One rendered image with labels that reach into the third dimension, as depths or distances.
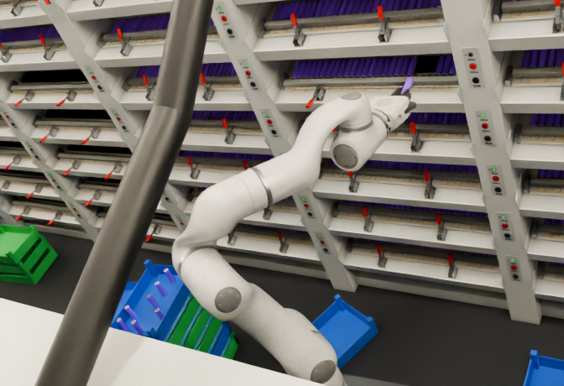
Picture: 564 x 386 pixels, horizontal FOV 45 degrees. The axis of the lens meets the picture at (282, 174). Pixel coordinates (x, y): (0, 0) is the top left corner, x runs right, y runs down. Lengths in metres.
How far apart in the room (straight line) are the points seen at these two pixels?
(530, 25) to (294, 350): 0.94
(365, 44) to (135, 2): 0.77
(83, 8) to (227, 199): 1.19
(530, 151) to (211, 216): 0.95
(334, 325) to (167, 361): 2.27
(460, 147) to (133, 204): 1.67
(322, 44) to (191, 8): 1.50
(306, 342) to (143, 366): 1.27
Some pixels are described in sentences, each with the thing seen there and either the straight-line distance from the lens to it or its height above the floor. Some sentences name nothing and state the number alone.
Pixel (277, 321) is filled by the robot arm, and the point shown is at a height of 0.83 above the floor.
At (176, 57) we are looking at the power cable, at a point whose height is 1.83.
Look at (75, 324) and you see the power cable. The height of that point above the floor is 1.76.
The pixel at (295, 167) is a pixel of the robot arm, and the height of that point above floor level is 1.16.
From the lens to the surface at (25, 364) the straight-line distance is 0.44.
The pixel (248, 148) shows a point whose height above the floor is 0.73.
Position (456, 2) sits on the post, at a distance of 1.69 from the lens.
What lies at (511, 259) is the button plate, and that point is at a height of 0.32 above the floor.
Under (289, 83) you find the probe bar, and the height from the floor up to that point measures 0.97.
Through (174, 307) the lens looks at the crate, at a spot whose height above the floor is 0.44.
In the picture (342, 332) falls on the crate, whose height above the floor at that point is 0.00.
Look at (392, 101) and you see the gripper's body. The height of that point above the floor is 1.09.
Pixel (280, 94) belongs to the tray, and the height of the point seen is 0.94.
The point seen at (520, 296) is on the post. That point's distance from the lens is 2.38.
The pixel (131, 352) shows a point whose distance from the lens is 0.40.
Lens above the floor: 1.99
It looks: 36 degrees down
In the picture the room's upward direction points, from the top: 24 degrees counter-clockwise
